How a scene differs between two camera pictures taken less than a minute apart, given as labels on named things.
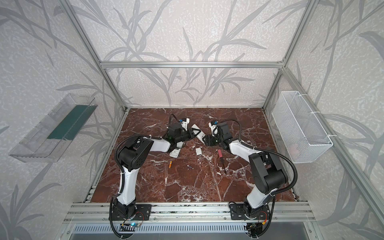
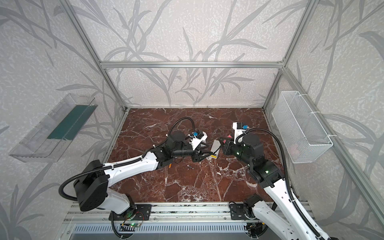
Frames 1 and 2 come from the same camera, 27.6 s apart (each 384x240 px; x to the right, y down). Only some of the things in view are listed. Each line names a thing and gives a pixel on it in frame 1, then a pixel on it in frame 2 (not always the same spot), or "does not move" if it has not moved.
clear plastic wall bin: x=48 y=139 does not move
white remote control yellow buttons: x=198 y=133 -> x=215 y=145
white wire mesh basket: x=303 y=137 does not move
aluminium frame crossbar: x=190 y=65 does not move
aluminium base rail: x=99 y=213 does not move
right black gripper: x=210 y=139 -> x=226 y=147
